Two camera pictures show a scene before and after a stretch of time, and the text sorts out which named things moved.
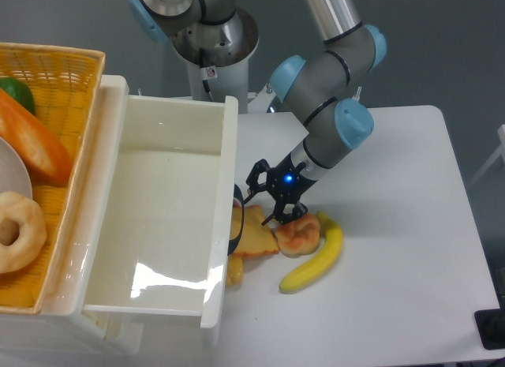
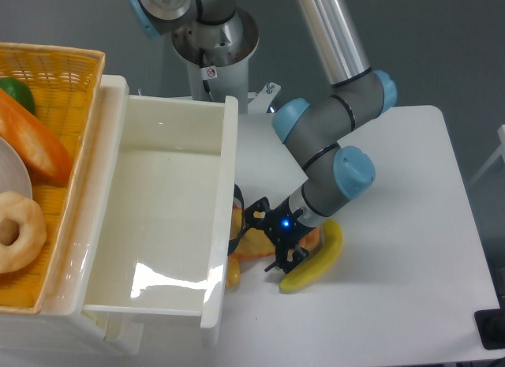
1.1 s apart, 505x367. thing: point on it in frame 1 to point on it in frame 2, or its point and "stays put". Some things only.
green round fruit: (19, 91) stays put
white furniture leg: (498, 151) stays put
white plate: (14, 176) stays put
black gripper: (286, 182) to (285, 229)
